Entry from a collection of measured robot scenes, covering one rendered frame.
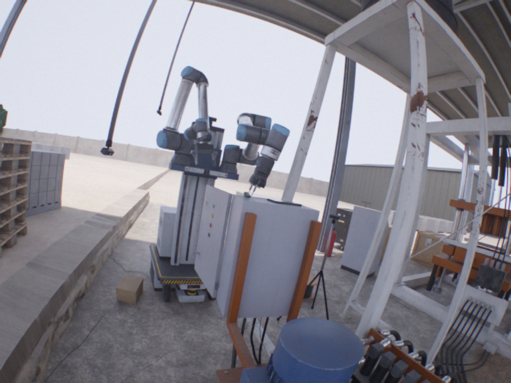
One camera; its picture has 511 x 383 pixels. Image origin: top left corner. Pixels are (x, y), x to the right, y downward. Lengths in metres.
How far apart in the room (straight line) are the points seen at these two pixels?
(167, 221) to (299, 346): 2.17
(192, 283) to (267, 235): 1.35
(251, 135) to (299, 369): 1.02
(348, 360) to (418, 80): 1.00
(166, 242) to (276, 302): 1.61
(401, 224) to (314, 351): 0.59
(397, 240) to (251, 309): 0.77
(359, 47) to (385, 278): 1.57
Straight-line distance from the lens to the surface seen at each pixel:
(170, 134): 2.02
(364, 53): 1.95
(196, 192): 2.41
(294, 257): 1.20
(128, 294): 2.39
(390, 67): 2.14
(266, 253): 1.13
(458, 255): 3.88
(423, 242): 6.64
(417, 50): 1.20
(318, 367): 0.51
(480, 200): 1.86
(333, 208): 5.14
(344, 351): 0.56
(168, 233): 2.57
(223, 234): 1.25
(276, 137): 1.09
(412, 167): 0.96
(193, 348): 1.99
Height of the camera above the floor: 1.36
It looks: 4 degrees down
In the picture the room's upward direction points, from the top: 10 degrees clockwise
